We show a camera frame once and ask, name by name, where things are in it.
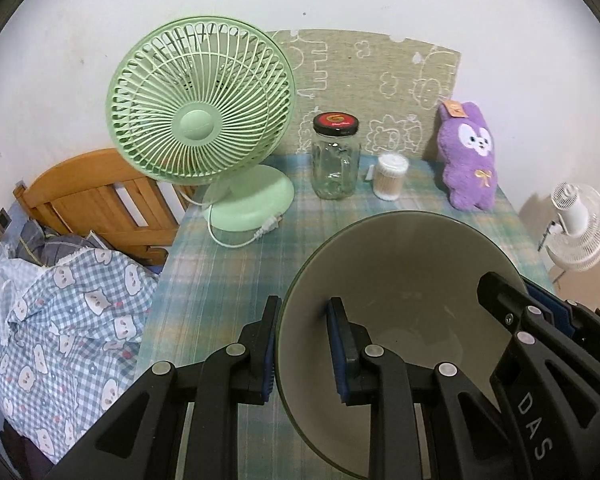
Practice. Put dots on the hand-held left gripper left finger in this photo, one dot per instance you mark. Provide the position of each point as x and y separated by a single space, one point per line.
267 350

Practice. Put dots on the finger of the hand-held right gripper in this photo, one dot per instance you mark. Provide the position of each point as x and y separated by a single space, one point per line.
555 310
555 385

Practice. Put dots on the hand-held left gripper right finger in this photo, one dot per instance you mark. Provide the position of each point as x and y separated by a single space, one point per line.
337 350

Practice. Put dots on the large floral ceramic bowl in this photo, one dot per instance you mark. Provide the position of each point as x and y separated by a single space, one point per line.
405 270

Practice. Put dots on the white fan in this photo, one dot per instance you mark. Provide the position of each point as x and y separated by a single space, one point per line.
580 240

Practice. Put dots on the plaid tablecloth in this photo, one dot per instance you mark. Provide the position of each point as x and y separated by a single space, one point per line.
240 270

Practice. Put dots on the purple plush toy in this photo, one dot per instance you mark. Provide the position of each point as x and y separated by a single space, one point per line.
467 180

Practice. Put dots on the cotton swab container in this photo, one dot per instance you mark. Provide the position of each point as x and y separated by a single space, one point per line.
390 180

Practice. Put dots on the glass jar with black lid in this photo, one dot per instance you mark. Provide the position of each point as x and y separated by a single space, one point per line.
335 170

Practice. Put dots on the blue checked bear-print blanket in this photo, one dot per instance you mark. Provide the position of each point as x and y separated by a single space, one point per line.
80 335

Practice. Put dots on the green desk fan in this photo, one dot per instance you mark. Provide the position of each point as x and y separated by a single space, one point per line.
200 125

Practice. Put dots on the grey checked pillow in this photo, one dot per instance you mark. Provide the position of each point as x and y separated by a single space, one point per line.
45 245

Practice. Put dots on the wooden bed headboard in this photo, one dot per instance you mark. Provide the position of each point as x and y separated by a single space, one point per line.
80 185

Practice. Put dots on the beige patterned wall mat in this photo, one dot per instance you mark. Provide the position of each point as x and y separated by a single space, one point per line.
380 85

